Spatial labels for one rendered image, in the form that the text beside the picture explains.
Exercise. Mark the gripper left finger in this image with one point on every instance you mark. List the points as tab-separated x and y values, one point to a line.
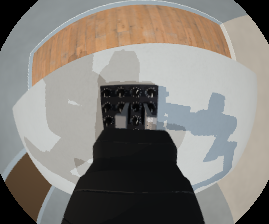
123	119

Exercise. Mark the black box with knobs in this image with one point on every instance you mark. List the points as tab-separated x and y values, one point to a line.
114	95

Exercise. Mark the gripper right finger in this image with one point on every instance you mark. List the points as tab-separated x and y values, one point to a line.
148	120

